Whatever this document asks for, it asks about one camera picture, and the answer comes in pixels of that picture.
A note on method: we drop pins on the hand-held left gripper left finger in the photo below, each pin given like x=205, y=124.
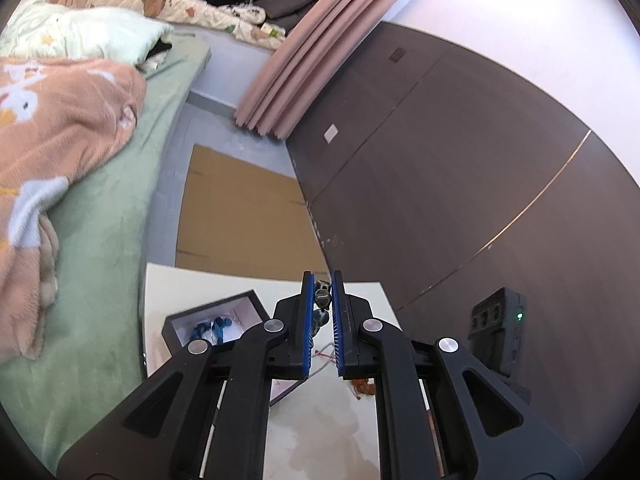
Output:
x=309, y=327

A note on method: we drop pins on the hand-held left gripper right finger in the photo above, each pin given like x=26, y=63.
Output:
x=337, y=327

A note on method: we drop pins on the black jewelry box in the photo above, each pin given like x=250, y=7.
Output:
x=247, y=307

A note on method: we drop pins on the blue bead jewelry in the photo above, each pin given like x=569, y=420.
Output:
x=205, y=330

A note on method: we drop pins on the brown cardboard sheet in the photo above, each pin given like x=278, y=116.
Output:
x=240, y=215

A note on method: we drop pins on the black power strip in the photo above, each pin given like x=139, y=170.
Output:
x=497, y=330

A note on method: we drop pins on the green bed mattress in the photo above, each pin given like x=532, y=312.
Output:
x=100, y=270

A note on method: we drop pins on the pink curtain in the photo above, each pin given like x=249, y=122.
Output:
x=310, y=55

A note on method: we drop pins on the orange printed blanket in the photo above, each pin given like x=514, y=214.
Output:
x=60, y=130

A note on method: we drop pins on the dark grey cushion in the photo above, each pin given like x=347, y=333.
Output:
x=290, y=2

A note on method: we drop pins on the cream floral quilt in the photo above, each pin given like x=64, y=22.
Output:
x=190, y=10

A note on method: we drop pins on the pale green pillow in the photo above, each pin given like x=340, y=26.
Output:
x=95, y=35

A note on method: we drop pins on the white wall socket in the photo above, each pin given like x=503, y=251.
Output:
x=330, y=133

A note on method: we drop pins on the grey wall switch plate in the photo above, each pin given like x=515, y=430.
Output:
x=397, y=54

